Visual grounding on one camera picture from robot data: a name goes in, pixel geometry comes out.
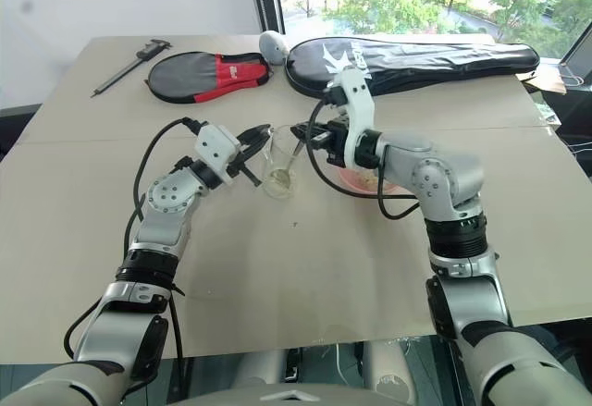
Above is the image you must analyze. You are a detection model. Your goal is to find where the brown cardboard piece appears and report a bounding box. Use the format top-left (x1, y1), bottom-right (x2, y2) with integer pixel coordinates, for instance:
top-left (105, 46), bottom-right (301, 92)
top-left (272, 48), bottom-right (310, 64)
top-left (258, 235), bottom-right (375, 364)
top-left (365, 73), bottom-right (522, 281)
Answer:
top-left (521, 69), bottom-right (569, 96)

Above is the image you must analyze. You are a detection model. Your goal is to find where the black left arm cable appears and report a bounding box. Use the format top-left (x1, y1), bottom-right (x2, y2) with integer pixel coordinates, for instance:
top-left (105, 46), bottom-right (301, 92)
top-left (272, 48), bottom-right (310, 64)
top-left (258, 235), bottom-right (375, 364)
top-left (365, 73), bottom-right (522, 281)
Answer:
top-left (63, 117), bottom-right (210, 362)

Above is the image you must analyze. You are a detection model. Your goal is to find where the black red paddle case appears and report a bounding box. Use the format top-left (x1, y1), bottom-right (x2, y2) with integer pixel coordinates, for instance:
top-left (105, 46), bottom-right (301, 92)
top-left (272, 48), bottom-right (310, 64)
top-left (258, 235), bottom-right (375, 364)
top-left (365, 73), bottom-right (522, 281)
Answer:
top-left (143, 51), bottom-right (273, 105)

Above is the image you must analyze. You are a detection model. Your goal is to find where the white computer mouse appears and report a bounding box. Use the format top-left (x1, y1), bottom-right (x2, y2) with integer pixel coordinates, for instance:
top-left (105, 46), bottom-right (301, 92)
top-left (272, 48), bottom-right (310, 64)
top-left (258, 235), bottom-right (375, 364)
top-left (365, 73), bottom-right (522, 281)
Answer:
top-left (257, 31), bottom-right (290, 66)

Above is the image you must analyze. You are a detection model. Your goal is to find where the white rounded robot leg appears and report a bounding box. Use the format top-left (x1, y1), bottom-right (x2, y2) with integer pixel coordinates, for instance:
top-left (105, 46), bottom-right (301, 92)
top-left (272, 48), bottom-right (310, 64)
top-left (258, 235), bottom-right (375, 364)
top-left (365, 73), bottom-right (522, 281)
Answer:
top-left (361, 338), bottom-right (414, 395)
top-left (228, 347), bottom-right (290, 389)

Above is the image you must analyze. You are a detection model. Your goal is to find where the metal spoon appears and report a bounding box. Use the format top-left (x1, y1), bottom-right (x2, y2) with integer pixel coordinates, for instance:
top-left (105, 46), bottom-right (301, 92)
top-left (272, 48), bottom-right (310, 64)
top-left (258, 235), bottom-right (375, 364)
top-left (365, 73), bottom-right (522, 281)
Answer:
top-left (272, 138), bottom-right (305, 184)

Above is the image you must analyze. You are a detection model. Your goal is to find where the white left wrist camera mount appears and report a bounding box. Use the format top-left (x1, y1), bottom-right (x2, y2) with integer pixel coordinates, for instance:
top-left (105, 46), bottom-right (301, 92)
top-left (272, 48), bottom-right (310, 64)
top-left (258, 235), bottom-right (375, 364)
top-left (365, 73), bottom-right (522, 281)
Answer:
top-left (192, 123), bottom-right (243, 181)

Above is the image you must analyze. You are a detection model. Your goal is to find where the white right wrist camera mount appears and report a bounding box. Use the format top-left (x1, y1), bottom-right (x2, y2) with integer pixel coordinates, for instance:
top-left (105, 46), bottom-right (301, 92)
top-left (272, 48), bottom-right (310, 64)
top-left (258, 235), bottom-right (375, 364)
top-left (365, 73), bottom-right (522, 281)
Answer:
top-left (323, 68), bottom-right (376, 168)

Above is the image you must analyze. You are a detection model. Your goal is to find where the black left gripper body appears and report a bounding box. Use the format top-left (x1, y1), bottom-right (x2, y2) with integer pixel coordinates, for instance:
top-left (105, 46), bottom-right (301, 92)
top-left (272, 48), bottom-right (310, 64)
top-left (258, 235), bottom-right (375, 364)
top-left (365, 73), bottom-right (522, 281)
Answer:
top-left (227, 139), bottom-right (249, 177)

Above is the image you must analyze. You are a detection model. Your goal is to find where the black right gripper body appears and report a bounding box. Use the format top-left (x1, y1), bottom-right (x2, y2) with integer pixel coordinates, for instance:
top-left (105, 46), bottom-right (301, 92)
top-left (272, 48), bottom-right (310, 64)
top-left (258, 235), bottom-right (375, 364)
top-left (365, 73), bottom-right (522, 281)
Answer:
top-left (323, 117), bottom-right (352, 168)

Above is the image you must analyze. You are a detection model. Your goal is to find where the clear glass mug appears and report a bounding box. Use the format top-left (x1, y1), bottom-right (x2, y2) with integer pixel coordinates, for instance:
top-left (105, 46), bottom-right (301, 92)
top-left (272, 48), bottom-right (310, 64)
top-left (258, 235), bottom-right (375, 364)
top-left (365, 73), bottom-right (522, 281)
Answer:
top-left (261, 124), bottom-right (302, 201)

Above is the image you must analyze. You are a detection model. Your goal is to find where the silver robot torso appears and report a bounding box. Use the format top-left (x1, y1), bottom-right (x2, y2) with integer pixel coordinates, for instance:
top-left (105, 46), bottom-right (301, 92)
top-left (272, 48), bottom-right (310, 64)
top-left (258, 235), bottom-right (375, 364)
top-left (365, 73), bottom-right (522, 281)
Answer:
top-left (182, 375), bottom-right (468, 406)

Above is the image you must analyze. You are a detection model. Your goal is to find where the laptop computer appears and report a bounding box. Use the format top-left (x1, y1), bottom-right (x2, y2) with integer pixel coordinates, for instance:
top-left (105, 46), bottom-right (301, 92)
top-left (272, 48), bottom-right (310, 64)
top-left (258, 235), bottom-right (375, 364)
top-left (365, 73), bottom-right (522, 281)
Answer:
top-left (556, 20), bottom-right (592, 84)

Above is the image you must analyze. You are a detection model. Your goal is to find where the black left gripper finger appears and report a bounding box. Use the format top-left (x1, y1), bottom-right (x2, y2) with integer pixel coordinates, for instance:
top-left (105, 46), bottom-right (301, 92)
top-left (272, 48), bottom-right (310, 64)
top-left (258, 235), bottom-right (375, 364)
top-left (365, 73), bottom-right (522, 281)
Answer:
top-left (236, 160), bottom-right (261, 190)
top-left (237, 124), bottom-right (273, 147)

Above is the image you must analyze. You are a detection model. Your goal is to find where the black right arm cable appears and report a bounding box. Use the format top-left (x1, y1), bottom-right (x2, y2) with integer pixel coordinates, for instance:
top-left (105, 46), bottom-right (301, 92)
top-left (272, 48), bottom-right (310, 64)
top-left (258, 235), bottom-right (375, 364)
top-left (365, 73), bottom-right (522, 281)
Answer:
top-left (306, 96), bottom-right (420, 221)

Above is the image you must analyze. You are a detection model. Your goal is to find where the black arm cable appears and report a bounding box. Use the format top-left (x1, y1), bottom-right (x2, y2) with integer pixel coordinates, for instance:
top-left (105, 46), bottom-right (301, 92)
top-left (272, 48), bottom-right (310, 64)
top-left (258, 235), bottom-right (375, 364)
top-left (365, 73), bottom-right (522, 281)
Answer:
top-left (306, 96), bottom-right (420, 221)
top-left (63, 117), bottom-right (210, 362)

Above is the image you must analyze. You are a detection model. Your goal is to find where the metal vernier caliper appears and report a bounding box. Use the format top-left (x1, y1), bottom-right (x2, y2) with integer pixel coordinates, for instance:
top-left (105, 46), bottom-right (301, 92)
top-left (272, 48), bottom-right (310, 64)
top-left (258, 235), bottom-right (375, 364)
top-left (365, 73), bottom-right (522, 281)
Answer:
top-left (90, 38), bottom-right (174, 99)

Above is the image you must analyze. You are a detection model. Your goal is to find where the black badminton racket cover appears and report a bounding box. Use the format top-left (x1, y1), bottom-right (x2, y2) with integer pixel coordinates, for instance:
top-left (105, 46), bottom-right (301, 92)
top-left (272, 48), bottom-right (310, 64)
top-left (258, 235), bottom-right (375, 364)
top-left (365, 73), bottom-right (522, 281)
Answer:
top-left (282, 37), bottom-right (542, 99)

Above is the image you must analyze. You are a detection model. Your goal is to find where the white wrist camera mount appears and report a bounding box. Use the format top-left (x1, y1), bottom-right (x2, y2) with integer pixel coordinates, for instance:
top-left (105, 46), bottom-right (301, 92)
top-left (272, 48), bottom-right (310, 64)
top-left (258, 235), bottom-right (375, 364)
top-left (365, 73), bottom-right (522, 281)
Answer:
top-left (192, 123), bottom-right (243, 181)
top-left (323, 68), bottom-right (376, 168)

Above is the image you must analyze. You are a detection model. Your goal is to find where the pink bowl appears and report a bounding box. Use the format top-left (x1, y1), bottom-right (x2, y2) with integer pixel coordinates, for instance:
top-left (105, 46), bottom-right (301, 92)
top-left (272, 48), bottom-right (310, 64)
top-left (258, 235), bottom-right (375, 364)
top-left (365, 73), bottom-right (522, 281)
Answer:
top-left (336, 165), bottom-right (406, 197)

